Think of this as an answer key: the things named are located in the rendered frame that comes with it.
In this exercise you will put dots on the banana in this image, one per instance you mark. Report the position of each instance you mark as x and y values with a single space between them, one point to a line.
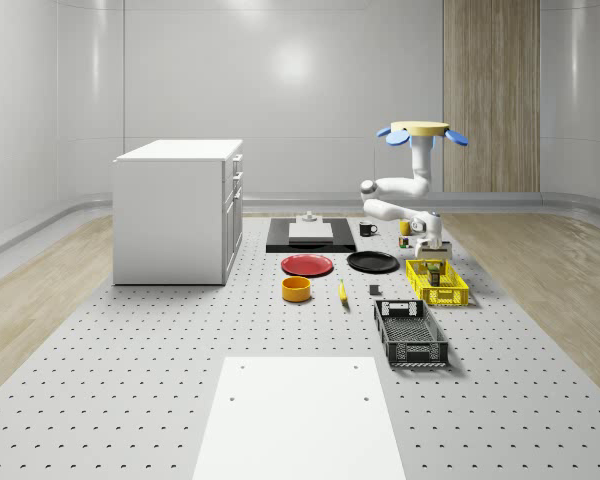
343 294

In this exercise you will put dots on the white cabinet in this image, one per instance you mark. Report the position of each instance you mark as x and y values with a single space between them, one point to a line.
170 220

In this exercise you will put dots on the puzzle cube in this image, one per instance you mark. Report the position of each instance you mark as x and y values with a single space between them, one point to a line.
404 242

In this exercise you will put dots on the flat-sided can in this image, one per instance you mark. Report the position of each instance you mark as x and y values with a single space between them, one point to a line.
434 276

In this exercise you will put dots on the black plate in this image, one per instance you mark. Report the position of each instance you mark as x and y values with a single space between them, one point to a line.
373 262

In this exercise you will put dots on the black mug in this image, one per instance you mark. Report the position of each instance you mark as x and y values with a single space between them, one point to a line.
366 229

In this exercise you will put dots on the yellow basket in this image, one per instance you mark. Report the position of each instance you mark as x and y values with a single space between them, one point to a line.
447 296

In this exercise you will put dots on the white board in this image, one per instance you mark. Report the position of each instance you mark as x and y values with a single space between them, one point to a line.
300 420

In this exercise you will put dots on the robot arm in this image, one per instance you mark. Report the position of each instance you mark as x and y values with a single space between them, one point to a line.
420 165

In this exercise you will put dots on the yellow bowl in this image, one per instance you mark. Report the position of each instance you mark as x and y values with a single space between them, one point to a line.
296 292

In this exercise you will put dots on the yellow mug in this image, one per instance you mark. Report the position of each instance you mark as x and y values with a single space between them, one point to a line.
404 228

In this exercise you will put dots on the red plate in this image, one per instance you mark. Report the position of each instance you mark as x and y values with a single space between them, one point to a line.
307 265

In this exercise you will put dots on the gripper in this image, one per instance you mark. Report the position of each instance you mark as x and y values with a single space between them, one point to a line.
430 252

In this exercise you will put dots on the dark grey basket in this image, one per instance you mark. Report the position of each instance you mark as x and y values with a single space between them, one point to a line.
410 332

